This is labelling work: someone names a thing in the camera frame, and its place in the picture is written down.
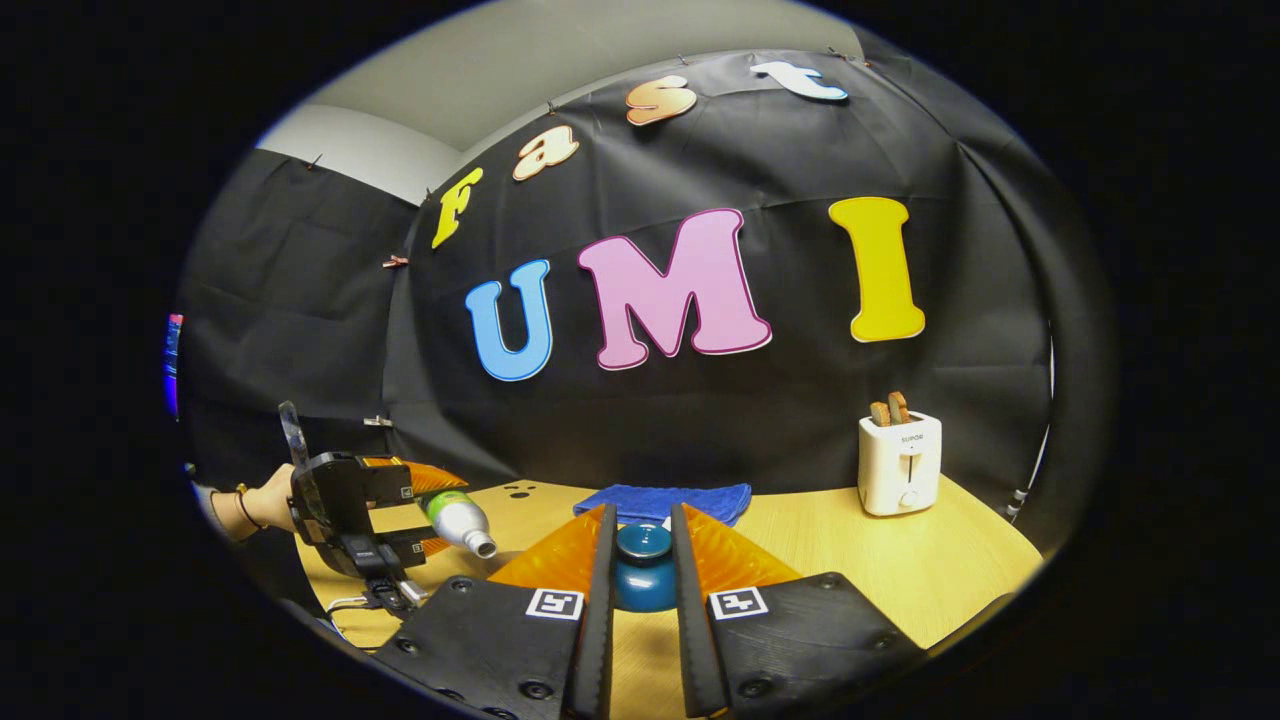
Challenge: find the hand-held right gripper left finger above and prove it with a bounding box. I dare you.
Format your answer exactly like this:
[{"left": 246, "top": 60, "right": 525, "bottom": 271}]
[{"left": 372, "top": 503, "right": 618, "bottom": 720}]

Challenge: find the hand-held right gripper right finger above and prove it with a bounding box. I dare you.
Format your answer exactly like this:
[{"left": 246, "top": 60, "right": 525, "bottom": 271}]
[{"left": 670, "top": 502, "right": 928, "bottom": 719}]

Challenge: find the silver green-label water bottle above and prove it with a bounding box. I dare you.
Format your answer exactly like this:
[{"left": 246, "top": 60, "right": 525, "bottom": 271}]
[{"left": 418, "top": 489, "right": 498, "bottom": 560}]

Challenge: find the blue teacup lid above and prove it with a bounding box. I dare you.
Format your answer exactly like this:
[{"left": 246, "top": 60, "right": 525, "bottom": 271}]
[{"left": 612, "top": 522, "right": 679, "bottom": 614}]

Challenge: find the blue towel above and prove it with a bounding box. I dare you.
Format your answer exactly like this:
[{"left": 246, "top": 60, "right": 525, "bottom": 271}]
[{"left": 573, "top": 483, "right": 753, "bottom": 529}]

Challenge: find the glowing screen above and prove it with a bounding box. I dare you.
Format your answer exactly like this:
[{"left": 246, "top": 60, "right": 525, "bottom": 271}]
[{"left": 163, "top": 313, "right": 185, "bottom": 419}]

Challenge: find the black backdrop cloth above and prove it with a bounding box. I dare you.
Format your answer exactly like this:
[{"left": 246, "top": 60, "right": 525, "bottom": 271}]
[{"left": 178, "top": 48, "right": 1116, "bottom": 557}]

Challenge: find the white toaster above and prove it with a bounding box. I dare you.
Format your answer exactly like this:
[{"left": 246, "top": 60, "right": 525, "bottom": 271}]
[{"left": 858, "top": 410, "right": 943, "bottom": 518}]

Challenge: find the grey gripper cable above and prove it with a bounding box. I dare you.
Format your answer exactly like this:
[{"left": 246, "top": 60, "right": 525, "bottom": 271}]
[{"left": 322, "top": 595, "right": 406, "bottom": 641}]

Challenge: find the white cable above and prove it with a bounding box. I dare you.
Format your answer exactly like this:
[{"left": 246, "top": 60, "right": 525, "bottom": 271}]
[{"left": 1004, "top": 320, "right": 1057, "bottom": 523}]

